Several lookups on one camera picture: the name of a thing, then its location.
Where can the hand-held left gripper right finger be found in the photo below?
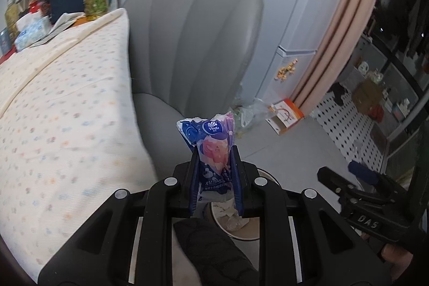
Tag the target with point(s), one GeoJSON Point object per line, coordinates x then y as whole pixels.
{"type": "Point", "coordinates": [236, 185]}

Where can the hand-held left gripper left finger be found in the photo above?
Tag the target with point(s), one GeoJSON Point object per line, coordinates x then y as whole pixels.
{"type": "Point", "coordinates": [195, 182]}

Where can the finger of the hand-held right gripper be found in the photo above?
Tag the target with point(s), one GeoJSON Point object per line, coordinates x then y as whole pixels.
{"type": "Point", "coordinates": [331, 180]}
{"type": "Point", "coordinates": [363, 172]}

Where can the white tissue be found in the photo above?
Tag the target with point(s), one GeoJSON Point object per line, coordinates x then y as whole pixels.
{"type": "Point", "coordinates": [231, 215]}

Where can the purple tissue packet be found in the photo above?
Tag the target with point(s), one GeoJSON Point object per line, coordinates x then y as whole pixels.
{"type": "Point", "coordinates": [214, 152]}

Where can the round beige trash bin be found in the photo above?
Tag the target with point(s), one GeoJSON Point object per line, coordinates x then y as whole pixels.
{"type": "Point", "coordinates": [248, 234]}

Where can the person's right hand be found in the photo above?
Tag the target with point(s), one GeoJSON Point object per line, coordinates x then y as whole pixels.
{"type": "Point", "coordinates": [395, 257]}

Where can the white perforated floor mat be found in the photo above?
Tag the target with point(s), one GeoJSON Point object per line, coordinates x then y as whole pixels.
{"type": "Point", "coordinates": [352, 132]}

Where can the clear plastic bags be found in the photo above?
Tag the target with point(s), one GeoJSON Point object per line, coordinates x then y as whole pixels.
{"type": "Point", "coordinates": [251, 115]}

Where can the person's leg in dark pants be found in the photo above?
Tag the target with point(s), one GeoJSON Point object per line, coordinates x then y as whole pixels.
{"type": "Point", "coordinates": [211, 256]}

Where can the brown cardboard box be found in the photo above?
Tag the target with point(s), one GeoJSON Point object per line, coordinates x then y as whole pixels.
{"type": "Point", "coordinates": [367, 96]}

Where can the orange and white cardboard box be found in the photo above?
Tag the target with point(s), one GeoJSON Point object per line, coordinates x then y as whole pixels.
{"type": "Point", "coordinates": [285, 116]}

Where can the cluster of small yellow magnets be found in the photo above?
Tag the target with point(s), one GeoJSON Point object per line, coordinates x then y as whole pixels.
{"type": "Point", "coordinates": [286, 70]}

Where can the grey upholstered chair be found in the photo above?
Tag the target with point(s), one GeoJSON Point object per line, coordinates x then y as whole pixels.
{"type": "Point", "coordinates": [194, 54]}

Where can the dotted cream tablecloth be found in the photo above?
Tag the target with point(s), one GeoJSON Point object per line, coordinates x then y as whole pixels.
{"type": "Point", "coordinates": [67, 121]}

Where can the pink curtain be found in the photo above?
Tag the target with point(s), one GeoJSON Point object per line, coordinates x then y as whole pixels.
{"type": "Point", "coordinates": [348, 21]}

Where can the white fridge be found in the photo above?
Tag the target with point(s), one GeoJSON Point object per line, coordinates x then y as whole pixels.
{"type": "Point", "coordinates": [291, 4]}

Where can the orange table mat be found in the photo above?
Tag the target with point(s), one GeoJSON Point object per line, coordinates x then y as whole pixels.
{"type": "Point", "coordinates": [79, 21]}

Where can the grey cloth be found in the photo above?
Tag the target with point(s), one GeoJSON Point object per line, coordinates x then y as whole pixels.
{"type": "Point", "coordinates": [63, 26]}

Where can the blue tissue pack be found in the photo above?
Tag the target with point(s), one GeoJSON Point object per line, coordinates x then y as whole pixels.
{"type": "Point", "coordinates": [32, 34]}

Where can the white tissue pack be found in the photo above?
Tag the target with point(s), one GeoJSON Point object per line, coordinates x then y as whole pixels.
{"type": "Point", "coordinates": [30, 19]}

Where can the red capped bottle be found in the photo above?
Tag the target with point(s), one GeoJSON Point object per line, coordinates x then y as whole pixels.
{"type": "Point", "coordinates": [35, 7]}

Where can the yellow oil bottle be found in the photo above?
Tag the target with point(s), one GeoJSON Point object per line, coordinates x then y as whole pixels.
{"type": "Point", "coordinates": [11, 21]}

